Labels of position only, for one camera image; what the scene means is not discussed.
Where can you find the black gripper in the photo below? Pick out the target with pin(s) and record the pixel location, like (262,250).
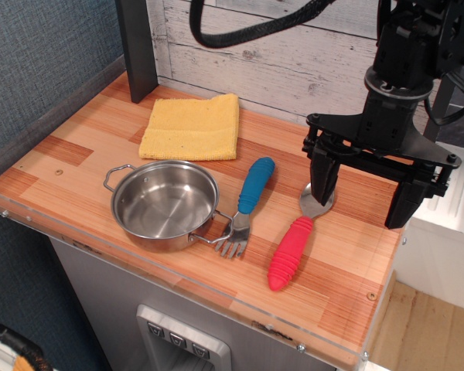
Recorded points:
(383,141)

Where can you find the yellow cloth napkin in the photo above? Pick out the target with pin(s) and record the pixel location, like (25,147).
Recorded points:
(192,129)

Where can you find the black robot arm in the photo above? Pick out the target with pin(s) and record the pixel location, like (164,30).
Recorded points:
(418,42)

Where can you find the white toy sink unit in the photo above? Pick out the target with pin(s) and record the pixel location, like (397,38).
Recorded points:
(431,256)

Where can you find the small steel pot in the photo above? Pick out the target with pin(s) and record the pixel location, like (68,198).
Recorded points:
(165,206)

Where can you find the silver dispenser panel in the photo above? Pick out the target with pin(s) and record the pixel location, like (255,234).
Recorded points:
(174,345)

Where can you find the grey toy fridge cabinet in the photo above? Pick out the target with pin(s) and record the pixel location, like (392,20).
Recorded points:
(110,296)

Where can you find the red handled spoon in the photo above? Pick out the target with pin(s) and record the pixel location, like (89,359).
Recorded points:
(287,257)

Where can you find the dark right vertical post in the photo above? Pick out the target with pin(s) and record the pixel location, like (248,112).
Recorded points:
(446,133)

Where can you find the dark vertical post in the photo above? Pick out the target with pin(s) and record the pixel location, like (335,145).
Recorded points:
(136,38)
(446,133)

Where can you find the blue handled fork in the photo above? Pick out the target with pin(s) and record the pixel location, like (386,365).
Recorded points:
(236,233)

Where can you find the dark left vertical post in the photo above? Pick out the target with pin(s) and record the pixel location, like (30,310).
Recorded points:
(136,38)

